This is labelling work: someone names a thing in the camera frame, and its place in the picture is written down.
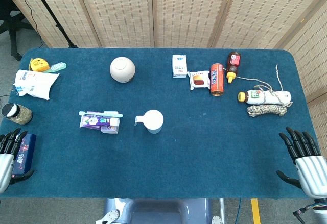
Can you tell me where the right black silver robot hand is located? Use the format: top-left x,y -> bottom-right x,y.
276,127 -> 327,199

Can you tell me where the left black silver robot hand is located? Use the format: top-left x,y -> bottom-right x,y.
0,128 -> 35,194

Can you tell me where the purple toothpaste tube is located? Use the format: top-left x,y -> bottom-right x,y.
79,114 -> 120,129

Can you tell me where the light blue toothbrush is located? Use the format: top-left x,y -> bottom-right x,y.
78,110 -> 124,118

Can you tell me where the navy blue printed box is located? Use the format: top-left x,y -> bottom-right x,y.
11,133 -> 37,176

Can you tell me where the glass jar with black lid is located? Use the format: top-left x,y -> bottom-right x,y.
1,103 -> 33,126

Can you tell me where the yellow floor tape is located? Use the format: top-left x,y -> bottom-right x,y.
251,198 -> 262,224

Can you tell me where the blue binder clip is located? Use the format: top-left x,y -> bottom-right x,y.
12,84 -> 26,96

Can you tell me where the white printed plastic bag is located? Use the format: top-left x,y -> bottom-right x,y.
12,69 -> 60,101

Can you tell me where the white labelled bottle yellow cap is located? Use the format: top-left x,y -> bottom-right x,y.
238,89 -> 292,106

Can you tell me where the yellow round plastic item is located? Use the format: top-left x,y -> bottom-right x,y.
28,58 -> 51,72

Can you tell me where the green scrubbing brush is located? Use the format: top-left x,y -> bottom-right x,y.
42,62 -> 67,74

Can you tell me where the orange drink can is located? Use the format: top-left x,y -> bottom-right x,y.
209,63 -> 225,97

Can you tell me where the brown bottle with red label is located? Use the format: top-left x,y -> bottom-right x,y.
225,51 -> 242,84

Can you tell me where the blue table cloth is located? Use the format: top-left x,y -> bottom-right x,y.
0,47 -> 327,200

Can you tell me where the black office chair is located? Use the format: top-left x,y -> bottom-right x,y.
0,0 -> 35,62

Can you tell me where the white snack packet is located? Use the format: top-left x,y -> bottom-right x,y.
187,70 -> 211,91

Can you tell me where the beige upturned bowl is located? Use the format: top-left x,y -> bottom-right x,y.
109,56 -> 136,83

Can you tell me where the black tripod stand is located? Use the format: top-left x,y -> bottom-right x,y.
27,0 -> 79,49

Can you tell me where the grey blue robot torso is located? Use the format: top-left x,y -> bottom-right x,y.
95,198 -> 223,224

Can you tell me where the white blue milk carton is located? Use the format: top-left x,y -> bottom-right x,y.
172,54 -> 190,79

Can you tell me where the bamboo folding screen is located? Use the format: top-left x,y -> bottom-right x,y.
0,0 -> 327,143

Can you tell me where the beige braided rope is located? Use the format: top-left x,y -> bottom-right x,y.
234,64 -> 294,118

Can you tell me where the blue floor cable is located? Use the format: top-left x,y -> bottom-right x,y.
237,198 -> 243,224

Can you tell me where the thin black hanging cable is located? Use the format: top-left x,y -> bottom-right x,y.
9,0 -> 44,48

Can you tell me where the white mug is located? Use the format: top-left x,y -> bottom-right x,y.
134,109 -> 165,135

